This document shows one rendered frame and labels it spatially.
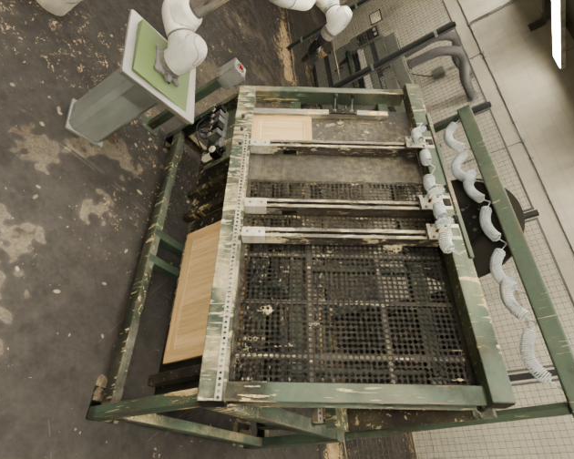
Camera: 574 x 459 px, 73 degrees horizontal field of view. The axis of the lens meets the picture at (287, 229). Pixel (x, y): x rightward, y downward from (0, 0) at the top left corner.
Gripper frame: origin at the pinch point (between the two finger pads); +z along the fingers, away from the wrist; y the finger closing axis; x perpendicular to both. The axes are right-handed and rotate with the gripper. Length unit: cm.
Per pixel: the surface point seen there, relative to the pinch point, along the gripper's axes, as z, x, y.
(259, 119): 41, 13, -27
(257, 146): 32, 22, -56
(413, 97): -22, -77, -17
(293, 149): 21, 1, -59
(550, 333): -58, -91, -185
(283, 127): 30.8, 0.0, -35.8
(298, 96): 31.8, -16.6, -1.2
